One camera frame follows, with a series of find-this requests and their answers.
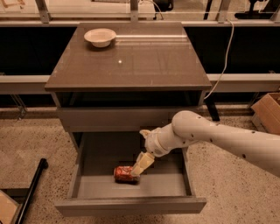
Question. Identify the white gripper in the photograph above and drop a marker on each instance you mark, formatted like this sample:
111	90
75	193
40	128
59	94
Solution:
153	143

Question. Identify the red coke can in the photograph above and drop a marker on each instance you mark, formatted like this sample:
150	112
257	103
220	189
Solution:
123	174

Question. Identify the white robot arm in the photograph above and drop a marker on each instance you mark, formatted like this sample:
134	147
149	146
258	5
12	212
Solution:
186	127

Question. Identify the closed grey top drawer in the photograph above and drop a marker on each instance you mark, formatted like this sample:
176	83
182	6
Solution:
115	119

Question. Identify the open grey middle drawer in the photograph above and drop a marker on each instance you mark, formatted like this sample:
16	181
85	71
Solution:
162	189

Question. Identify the grey drawer cabinet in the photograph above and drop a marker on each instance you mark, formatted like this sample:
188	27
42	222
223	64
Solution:
147	65

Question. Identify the black table leg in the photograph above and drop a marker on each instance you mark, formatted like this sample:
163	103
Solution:
213	112

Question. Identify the black metal pole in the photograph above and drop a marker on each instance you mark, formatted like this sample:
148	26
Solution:
42	165

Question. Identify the white paper bowl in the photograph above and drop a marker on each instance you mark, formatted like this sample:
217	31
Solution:
101	37

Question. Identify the brown cardboard box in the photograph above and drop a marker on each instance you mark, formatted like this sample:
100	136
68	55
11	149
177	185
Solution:
267	109

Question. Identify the wooden board corner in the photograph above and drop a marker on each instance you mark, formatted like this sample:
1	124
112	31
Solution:
8	208

